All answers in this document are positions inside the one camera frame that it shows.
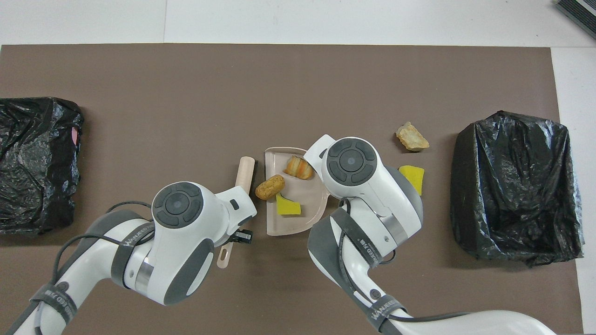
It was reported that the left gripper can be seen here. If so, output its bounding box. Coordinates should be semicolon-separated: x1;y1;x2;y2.
217;186;257;242

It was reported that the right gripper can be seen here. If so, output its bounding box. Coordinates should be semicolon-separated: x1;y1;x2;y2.
304;134;337;172

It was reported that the striped orange bread piece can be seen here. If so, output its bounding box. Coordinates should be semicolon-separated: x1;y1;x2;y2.
283;155;314;180

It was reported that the beige handled hand brush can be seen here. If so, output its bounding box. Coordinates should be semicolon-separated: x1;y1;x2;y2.
217;156;256;269

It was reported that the brown bread roll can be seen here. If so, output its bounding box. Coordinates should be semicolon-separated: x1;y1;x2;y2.
255;174;285;201

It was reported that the yellow sponge notched piece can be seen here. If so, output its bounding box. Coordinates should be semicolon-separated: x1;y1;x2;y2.
276;193;302;216

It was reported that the beige plastic dustpan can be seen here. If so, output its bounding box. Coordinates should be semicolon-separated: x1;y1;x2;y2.
264;147;331;236

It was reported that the pale crusty bread chunk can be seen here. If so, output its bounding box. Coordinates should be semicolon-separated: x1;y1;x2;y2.
396;122;430;152

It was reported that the yellow sponge squarish piece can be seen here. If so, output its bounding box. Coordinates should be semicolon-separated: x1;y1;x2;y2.
399;165;425;196

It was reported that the black bag lined bin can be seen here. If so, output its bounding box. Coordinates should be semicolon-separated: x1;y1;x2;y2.
450;110;584;267

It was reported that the black bag bin pink spot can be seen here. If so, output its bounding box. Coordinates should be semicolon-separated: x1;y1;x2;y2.
0;97;85;235

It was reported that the brown table mat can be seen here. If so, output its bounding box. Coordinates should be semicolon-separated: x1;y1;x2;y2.
0;44;583;335

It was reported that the dark ribbed vent device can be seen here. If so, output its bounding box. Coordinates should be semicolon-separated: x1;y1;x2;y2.
554;0;596;40

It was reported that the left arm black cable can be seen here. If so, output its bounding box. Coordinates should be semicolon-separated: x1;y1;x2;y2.
50;200;156;291

